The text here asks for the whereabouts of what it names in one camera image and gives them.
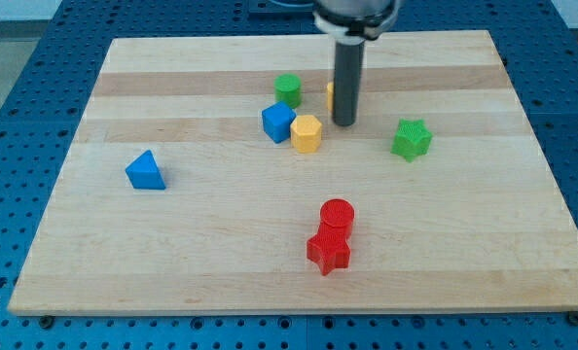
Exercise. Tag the yellow block behind rod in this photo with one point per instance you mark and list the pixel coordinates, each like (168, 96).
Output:
(330, 96)

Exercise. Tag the green cylinder block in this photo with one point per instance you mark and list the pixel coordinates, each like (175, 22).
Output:
(287, 89)

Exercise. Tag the blue cube block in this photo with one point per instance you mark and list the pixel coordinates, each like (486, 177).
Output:
(276, 121)

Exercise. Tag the yellow hexagon block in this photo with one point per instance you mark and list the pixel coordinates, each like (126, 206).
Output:
(306, 133)

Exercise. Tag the blue triangle block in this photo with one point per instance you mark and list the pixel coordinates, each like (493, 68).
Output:
(144, 173)

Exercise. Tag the red star block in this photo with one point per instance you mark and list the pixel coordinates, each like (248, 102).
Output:
(329, 248)

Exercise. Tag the green star block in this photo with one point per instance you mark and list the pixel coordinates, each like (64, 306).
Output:
(411, 140)

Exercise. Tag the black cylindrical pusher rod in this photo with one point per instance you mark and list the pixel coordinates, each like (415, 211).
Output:
(347, 79)

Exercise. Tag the red cylinder block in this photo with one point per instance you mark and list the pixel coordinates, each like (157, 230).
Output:
(337, 217)

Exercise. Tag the wooden board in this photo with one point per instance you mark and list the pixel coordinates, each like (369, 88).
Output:
(478, 224)

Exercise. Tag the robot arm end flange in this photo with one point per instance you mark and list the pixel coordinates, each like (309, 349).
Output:
(351, 22)

